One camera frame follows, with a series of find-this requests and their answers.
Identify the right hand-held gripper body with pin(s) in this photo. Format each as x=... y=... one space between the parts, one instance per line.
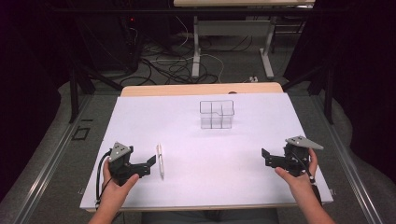
x=295 y=161

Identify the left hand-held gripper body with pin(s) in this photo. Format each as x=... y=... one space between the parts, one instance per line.
x=120 y=168

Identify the person's right hand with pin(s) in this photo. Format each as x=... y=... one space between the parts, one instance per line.
x=299 y=183

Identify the person's left hand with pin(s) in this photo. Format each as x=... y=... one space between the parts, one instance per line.
x=115 y=191

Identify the clear plastic tube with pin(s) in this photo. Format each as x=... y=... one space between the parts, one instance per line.
x=160 y=160

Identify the white table cover sheet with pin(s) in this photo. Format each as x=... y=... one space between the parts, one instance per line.
x=202 y=174

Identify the clear plastic divided organizer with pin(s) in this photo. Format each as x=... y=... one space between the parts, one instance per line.
x=217 y=116

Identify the white power plug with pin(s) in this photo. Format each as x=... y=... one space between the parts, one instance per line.
x=253 y=79

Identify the black metal stand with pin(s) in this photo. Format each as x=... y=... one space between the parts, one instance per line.
x=79 y=90
x=323 y=87

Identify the black computer tower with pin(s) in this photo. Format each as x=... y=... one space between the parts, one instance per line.
x=130 y=43

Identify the aluminium floor rail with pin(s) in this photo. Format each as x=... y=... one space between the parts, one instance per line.
x=46 y=168
x=348 y=168

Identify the white metal desk frame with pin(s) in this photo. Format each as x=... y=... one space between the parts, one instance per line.
x=230 y=28

